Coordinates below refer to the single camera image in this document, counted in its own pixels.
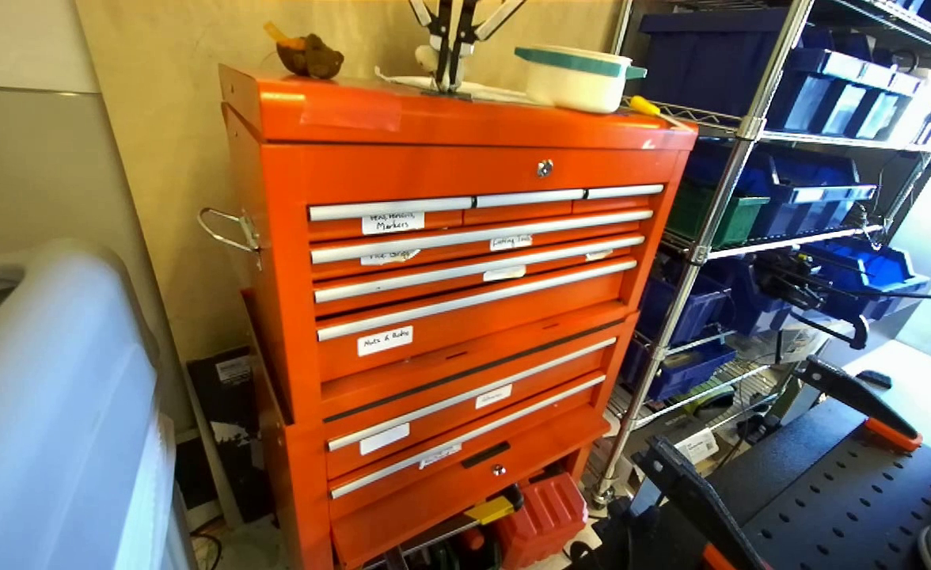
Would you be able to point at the white plastic storage bin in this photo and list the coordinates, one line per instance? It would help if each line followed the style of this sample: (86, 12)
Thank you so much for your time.
(54, 423)

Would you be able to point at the blue storage bin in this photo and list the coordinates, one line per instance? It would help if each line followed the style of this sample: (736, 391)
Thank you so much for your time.
(815, 200)
(871, 269)
(896, 105)
(803, 95)

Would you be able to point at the white paper sheet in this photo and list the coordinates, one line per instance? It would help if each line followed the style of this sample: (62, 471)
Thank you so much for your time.
(414, 82)

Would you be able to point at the brown toy bird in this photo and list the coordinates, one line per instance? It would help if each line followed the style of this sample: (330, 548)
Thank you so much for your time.
(313, 57)

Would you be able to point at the large dark blue bin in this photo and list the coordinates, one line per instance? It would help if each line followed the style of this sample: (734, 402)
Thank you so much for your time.
(715, 49)

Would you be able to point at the black flat panel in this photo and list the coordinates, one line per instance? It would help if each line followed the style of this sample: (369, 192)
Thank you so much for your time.
(222, 423)

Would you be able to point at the black power tool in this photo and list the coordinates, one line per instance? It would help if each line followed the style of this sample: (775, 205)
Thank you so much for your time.
(830, 317)

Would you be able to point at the white pot with teal rim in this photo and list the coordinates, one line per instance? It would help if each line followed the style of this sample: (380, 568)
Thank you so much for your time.
(579, 90)

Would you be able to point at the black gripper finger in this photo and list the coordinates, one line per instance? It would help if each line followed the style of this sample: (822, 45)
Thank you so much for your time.
(468, 51)
(445, 51)

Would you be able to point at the green storage bin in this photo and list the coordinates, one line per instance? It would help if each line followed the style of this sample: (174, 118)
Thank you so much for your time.
(736, 219)

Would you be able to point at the orange metal tool chest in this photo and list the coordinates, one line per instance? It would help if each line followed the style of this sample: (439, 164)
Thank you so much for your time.
(435, 317)

